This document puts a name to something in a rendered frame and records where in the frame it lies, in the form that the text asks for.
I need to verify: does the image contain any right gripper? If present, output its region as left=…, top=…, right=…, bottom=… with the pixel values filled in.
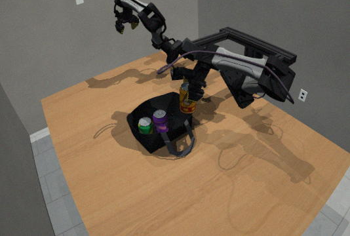
left=115, top=11, right=139, bottom=34

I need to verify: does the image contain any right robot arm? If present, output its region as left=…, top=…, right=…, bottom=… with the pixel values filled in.
left=114, top=0, right=179, bottom=62

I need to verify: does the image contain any green and yellow drink can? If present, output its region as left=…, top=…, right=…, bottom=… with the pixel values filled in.
left=138, top=117, right=155, bottom=134

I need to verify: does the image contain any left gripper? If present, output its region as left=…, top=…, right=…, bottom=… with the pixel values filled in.
left=184, top=63, right=210, bottom=102

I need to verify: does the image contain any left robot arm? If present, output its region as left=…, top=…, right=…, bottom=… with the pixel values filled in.
left=170, top=41, right=296, bottom=108

